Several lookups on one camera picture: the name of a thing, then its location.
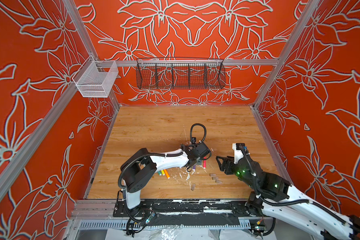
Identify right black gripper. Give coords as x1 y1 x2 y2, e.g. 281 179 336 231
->
214 155 258 191

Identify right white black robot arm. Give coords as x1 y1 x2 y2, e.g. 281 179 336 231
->
216 143 360 240

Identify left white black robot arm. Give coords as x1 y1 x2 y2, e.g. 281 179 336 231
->
118 123 212 210

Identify orange marker pen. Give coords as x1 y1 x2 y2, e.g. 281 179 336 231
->
164 170 170 179

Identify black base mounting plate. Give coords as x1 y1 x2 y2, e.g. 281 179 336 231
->
112 198 274 218

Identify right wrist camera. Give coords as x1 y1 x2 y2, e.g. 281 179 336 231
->
232 143 246 164

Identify white cable duct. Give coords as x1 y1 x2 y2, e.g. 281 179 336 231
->
78 219 251 231

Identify black wire basket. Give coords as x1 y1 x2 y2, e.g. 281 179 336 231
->
136 57 226 90

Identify white wire basket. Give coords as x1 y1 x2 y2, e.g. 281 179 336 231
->
72 55 119 98

